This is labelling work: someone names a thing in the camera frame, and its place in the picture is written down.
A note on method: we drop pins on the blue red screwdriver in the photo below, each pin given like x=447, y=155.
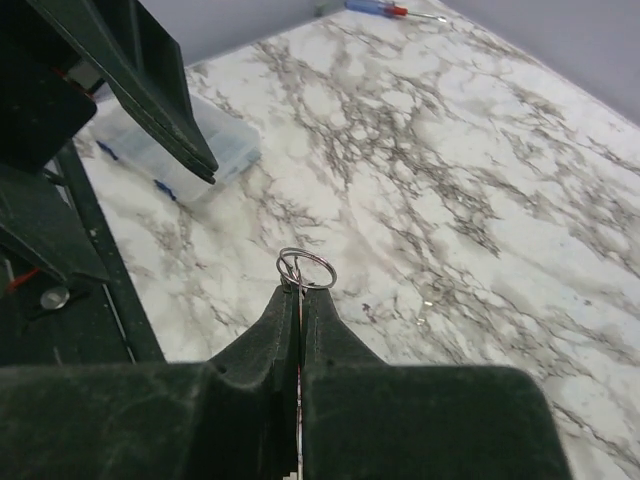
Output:
x=388, y=9

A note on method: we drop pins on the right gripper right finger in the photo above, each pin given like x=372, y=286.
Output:
x=363, y=418

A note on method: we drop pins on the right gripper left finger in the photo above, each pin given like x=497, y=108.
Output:
x=231, y=417

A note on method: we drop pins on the black mounting rail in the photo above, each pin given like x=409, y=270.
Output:
x=66, y=295

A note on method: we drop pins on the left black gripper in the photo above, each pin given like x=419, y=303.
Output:
x=41, y=112

